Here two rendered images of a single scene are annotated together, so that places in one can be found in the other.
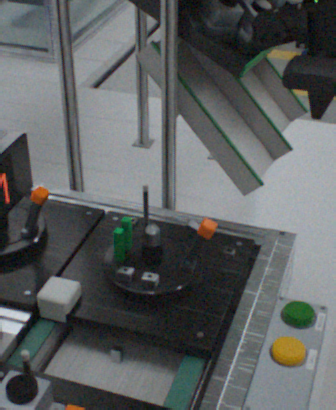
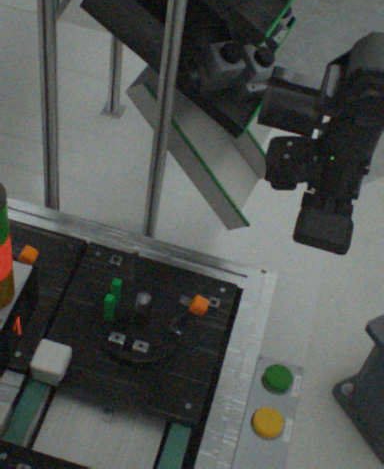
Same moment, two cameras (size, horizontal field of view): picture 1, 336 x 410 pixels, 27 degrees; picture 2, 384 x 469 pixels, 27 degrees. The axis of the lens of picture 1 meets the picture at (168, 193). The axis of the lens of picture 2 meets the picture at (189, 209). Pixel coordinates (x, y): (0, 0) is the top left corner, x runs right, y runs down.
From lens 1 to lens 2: 0.41 m
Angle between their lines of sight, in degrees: 18
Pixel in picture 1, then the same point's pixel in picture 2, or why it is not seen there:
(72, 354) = (63, 412)
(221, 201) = (198, 198)
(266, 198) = not seen: hidden behind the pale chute
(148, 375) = (137, 436)
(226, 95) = not seen: hidden behind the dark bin
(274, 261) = (255, 308)
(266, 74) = not seen: hidden behind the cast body
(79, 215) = (60, 248)
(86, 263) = (73, 315)
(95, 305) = (86, 370)
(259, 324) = (241, 389)
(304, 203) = (281, 203)
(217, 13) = (219, 72)
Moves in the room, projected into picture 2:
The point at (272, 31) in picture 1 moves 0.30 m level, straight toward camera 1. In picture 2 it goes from (286, 181) to (284, 441)
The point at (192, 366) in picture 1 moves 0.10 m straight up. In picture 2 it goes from (180, 435) to (188, 401)
